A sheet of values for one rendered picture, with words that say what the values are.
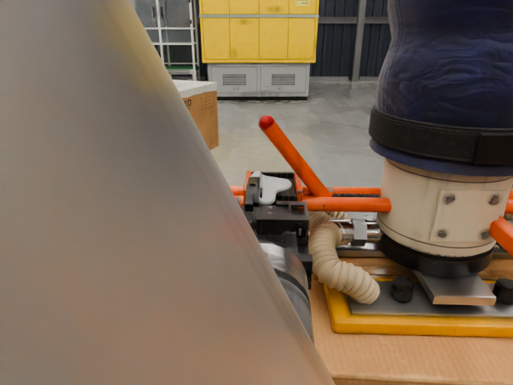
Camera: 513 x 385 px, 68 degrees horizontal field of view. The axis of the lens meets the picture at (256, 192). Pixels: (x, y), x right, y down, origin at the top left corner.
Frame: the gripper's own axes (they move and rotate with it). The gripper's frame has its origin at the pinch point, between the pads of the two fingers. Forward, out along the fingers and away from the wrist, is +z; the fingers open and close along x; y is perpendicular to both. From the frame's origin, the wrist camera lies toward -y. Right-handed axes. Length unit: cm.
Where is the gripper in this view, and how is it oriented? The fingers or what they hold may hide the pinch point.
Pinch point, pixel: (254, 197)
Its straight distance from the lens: 58.2
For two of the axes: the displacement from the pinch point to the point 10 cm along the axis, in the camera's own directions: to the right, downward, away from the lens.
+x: -0.1, -9.2, -4.0
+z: 0.5, -4.0, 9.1
